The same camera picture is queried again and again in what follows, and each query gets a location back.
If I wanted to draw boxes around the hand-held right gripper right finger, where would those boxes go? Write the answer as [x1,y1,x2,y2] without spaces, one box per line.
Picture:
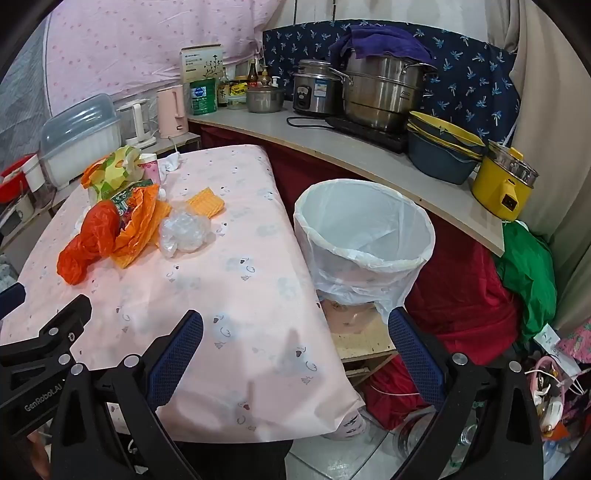
[388,307,544,480]

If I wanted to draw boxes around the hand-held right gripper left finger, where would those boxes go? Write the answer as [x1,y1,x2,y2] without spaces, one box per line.
[48,309,205,480]

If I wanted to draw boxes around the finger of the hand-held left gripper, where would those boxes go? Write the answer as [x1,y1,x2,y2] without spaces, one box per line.
[0,294,93,386]
[0,283,27,320]

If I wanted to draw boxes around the orange plastic bag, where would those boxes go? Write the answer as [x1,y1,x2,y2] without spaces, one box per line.
[56,200,123,285]

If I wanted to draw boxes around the trash bin white liner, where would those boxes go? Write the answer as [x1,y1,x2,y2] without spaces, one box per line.
[294,178,436,326]

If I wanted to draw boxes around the white paper towel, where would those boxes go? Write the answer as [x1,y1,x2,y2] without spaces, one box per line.
[68,215,90,243]
[158,209,218,258]

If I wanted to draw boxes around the orange snack wrapper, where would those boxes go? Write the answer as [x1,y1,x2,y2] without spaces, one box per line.
[111,184,172,270]

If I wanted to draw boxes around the green snack packet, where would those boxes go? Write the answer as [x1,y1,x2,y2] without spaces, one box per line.
[110,179,155,215]

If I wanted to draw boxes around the yellow foam fruit net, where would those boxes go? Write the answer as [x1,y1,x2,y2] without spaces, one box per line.
[185,186,227,219]

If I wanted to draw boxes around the yellow green printed bag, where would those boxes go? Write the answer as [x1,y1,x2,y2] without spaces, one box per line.
[82,145,145,202]

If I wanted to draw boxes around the pink paper cup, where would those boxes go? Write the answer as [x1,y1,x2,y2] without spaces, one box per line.
[139,154,162,188]

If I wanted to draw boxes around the white tissue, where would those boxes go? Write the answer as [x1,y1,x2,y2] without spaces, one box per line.
[157,151,185,174]

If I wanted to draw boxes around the wooden stool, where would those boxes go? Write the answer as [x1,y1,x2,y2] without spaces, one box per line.
[330,323,400,374]

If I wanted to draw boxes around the dark red cloth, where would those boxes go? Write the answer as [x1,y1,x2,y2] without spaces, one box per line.
[198,124,522,430]

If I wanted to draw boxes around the glass pot lid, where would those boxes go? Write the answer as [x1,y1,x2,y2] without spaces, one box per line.
[392,408,476,462]

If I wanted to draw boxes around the small white appliance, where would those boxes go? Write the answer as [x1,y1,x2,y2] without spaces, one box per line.
[0,194,35,236]

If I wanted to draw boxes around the pink printed tablecloth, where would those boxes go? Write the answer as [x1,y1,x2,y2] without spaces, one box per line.
[0,144,365,441]

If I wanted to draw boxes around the red white container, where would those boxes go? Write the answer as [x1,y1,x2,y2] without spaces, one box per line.
[0,154,40,204]

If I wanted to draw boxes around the green plastic bag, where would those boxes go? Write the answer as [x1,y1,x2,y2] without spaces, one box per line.
[494,222,559,342]

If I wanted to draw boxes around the pink printed cloth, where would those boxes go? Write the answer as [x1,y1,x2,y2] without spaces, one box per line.
[556,318,591,365]

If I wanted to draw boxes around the white dish rack with lid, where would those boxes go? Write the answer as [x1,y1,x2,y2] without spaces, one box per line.
[39,93,122,188]

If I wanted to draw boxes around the yellow electric pot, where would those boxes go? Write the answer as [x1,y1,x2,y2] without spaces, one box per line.
[471,141,540,222]

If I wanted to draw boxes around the navy basin with yellow strainer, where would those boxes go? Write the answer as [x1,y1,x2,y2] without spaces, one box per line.
[407,121,485,158]
[409,111,488,148]
[406,130,483,185]

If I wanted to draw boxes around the grey mesh net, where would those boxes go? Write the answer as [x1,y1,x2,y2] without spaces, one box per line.
[0,28,56,171]

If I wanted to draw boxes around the white glass kettle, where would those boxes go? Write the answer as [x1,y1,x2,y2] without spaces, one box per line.
[116,98,158,149]

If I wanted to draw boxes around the grey curved counter board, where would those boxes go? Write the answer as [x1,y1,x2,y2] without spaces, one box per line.
[187,99,506,257]

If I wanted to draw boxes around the black induction cooktop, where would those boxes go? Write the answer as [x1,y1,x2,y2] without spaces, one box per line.
[325,115,409,154]

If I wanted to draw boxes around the pink electric kettle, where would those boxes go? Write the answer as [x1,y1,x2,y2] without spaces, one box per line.
[157,84,189,139]

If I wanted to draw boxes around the green can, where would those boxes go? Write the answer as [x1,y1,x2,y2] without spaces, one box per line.
[189,78,219,116]

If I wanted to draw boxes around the large steel steamer pot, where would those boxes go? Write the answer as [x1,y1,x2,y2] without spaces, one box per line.
[329,46,438,132]

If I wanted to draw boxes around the small steel pot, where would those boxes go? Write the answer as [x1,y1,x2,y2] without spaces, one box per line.
[245,85,286,114]

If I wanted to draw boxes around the beige curtain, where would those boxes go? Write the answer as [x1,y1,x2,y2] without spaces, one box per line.
[485,0,591,324]

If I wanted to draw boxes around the pink dotted curtain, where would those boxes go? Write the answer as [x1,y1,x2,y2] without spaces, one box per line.
[44,0,266,114]

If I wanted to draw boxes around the steel rice cooker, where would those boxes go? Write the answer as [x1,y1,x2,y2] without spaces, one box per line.
[292,59,345,117]

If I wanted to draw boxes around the navy printed cloth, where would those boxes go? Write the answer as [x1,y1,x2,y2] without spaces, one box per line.
[262,21,522,153]

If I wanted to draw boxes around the white box with flower print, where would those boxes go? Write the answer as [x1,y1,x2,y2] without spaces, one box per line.
[179,44,223,85]

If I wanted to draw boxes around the purple towel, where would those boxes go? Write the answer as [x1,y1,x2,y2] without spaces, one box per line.
[329,25,435,65]

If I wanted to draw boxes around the black power cord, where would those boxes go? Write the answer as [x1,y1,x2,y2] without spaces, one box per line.
[286,115,331,129]

